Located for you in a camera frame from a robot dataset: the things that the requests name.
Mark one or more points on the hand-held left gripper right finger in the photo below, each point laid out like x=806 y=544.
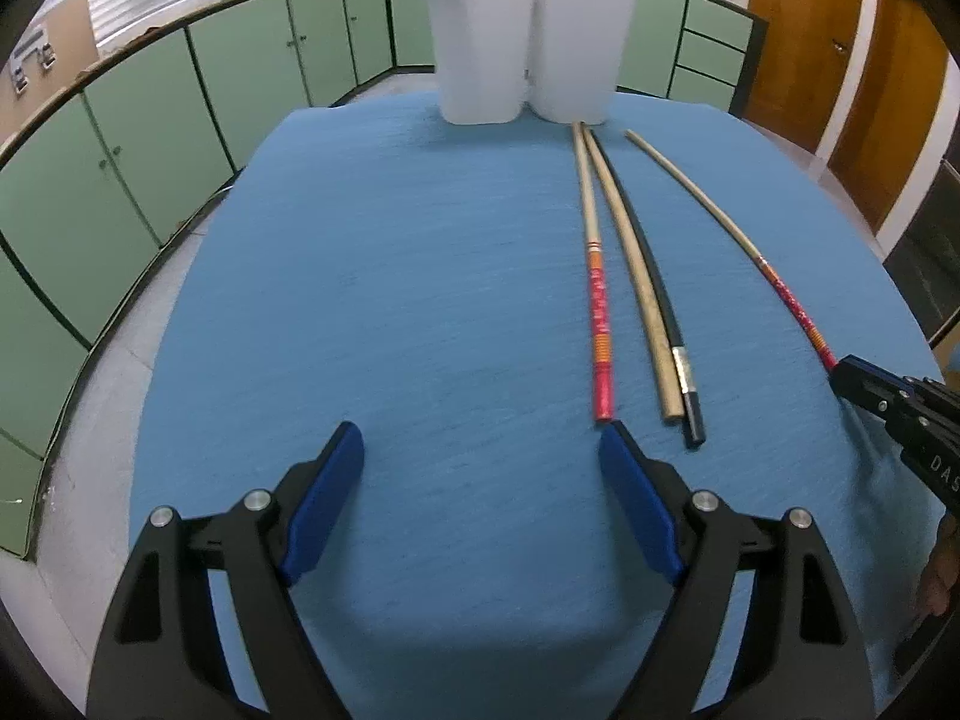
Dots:
x=637 y=506

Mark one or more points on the red orange banded chopstick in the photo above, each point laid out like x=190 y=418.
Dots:
x=596 y=277

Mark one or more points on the brown wooden door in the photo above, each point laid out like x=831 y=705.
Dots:
x=802 y=37
x=892 y=97

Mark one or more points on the black box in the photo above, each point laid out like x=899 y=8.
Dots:
x=930 y=255

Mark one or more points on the red patterned bamboo chopstick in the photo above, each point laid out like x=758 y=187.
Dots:
x=720 y=217

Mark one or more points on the white two-compartment utensil holder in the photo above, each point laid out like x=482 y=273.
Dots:
x=525 y=52

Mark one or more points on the black chopstick with silver band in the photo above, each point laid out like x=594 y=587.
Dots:
x=679 y=345

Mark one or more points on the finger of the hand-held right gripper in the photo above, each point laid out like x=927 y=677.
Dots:
x=870 y=390

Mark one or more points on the plain wooden chopstick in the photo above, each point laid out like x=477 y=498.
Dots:
x=637 y=277

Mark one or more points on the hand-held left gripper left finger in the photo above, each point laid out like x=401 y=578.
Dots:
x=326 y=506

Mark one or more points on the person's right hand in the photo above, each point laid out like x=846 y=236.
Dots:
x=936 y=577

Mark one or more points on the long green base cabinet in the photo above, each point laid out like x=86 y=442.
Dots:
x=150 y=120

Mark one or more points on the green base cabinet with drawers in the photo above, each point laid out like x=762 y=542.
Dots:
x=705 y=37

